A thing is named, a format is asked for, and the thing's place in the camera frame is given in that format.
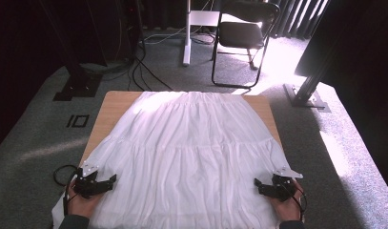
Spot black metal stand grey base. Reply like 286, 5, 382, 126
283, 44, 332, 113

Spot grey pleated curtain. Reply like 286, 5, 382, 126
271, 0, 329, 41

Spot white floor cable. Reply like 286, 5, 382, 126
143, 25, 214, 46

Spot right hand-held gripper cable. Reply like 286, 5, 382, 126
286, 181, 309, 221

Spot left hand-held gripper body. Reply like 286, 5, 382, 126
72, 161, 102, 199

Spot black floor cables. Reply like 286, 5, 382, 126
128, 31, 175, 93

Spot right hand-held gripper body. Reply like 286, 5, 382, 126
267, 166, 304, 202

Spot black curtain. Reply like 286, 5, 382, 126
295, 0, 388, 195

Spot person's right hand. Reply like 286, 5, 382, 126
271, 180, 305, 221

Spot hand-held gripper cable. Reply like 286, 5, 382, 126
63, 170, 81, 218
286, 181, 309, 221

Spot white pleated skirt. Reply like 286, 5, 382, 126
51, 91, 305, 229

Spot black folding chair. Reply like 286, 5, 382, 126
211, 0, 281, 90

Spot person's left hand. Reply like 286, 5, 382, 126
66, 179, 104, 218

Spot white desk frame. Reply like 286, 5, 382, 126
182, 0, 221, 67

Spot coiled black cable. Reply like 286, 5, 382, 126
52, 164, 79, 187

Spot left hand-held gripper cable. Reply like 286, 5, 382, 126
63, 170, 81, 218

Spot black metal stand flat base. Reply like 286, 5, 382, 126
38, 0, 104, 102

